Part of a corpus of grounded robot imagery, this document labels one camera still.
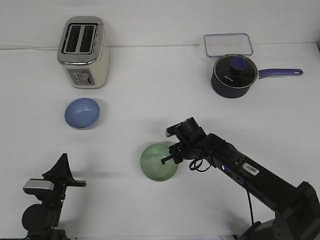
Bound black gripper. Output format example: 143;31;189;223
160;117;207;165
42;153;87;200

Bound green bowl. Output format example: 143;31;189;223
140;142;178;182

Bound blue bowl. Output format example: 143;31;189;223
64;97;101;130

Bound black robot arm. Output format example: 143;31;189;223
21;153;87;240
161;117;320;240

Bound dark blue saucepan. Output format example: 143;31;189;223
211;68;304;99

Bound glass pot lid blue knob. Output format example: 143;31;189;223
213;54;258;89

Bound silver two-slot toaster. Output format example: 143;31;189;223
57;16;110;89

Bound clear container with blue rim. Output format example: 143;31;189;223
203;33;254;58

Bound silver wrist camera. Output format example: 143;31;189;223
22;179;55;195
165;122;182;138

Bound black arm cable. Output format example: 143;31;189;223
188;157;256;231

